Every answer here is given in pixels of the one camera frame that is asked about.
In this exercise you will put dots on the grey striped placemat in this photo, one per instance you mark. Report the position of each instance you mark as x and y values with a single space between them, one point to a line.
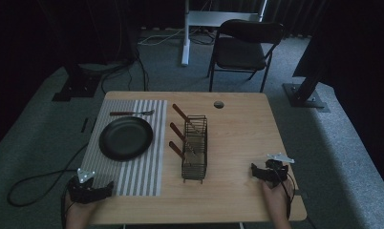
142 178

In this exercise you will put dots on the person's right hand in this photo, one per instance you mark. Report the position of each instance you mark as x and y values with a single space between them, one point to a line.
276 197

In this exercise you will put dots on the black stand with base plate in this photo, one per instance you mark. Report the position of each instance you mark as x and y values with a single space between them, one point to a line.
304 95
75 87

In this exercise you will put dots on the short black strip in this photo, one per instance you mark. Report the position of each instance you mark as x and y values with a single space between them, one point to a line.
84 125

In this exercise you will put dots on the white metal stand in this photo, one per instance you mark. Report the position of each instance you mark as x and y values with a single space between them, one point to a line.
186 38

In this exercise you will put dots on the person's left hand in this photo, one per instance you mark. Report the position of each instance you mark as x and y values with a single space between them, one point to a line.
80 209

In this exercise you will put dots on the black round plate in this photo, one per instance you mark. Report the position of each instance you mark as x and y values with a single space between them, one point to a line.
126 138

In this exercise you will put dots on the black folding chair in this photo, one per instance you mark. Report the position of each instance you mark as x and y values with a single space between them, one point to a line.
241 52

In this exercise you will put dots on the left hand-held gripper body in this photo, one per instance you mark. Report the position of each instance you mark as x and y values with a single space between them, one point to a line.
81 192

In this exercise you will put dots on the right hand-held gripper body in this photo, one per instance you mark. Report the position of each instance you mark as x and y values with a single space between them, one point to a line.
276 171

